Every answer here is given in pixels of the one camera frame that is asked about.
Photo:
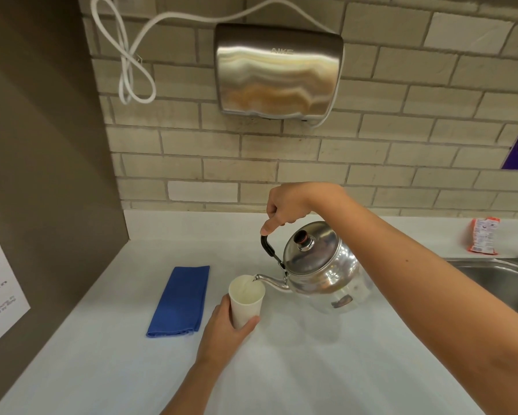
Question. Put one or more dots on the person's left hand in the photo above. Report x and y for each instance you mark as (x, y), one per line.
(222, 337)

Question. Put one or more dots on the person's right hand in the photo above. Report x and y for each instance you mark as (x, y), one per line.
(295, 203)

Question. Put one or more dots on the person's left thumb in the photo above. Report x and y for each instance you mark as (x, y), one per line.
(246, 327)

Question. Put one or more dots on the person's right thumb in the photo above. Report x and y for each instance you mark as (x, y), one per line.
(272, 224)

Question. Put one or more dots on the white paper cup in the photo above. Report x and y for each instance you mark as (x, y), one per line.
(246, 303)

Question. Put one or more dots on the steel kettle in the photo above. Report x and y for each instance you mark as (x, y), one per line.
(317, 267)

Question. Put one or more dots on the person's right forearm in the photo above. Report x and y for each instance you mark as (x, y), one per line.
(427, 293)

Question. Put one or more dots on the person's left forearm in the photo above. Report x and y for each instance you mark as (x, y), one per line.
(196, 388)

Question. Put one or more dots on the folded blue cloth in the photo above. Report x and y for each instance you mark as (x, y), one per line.
(180, 301)

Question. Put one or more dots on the orange snack packet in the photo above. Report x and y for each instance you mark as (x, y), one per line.
(483, 235)

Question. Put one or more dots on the steel sink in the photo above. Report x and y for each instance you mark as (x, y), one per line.
(499, 280)

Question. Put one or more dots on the steel wall hand dryer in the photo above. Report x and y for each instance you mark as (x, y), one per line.
(278, 71)

